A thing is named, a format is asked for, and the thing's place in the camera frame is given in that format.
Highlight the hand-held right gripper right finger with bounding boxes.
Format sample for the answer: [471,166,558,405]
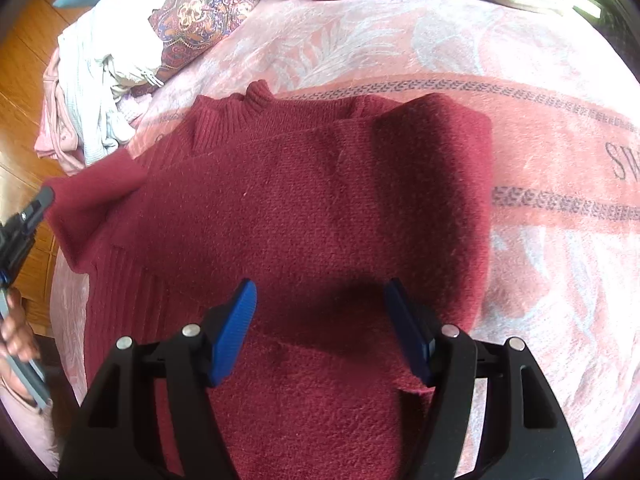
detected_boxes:
[384,278,583,480]

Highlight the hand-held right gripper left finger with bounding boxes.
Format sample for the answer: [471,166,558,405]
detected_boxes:
[59,278,258,480]

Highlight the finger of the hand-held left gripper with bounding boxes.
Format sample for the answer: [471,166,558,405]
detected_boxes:
[21,186,56,233]

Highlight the dark red knit sweater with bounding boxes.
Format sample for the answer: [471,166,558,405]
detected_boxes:
[44,80,496,480]

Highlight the person's left forearm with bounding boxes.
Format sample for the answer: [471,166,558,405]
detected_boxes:
[0,370,58,473]

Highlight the pile of white clothes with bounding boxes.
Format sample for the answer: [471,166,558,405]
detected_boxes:
[57,0,178,166]

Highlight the person's left hand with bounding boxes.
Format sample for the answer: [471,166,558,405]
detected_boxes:
[0,287,42,362]

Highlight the paisley patterned pillow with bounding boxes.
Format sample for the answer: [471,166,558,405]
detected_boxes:
[148,0,261,83]

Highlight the pink leaf-patterned blanket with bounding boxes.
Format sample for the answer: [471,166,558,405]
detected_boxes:
[47,0,640,476]

